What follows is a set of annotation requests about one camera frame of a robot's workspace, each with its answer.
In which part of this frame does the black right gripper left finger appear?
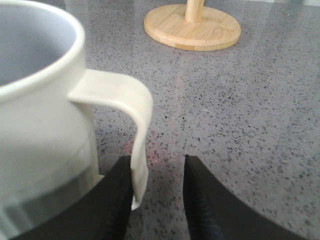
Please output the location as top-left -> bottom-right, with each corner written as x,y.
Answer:
16,156 -> 133,240

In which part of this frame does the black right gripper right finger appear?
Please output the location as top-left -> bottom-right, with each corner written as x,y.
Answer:
183,155 -> 302,240

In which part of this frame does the white HOME mug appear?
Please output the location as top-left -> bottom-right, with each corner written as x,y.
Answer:
0,0 -> 153,240

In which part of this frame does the wooden mug tree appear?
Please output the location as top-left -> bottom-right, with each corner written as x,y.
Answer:
144,0 -> 241,51

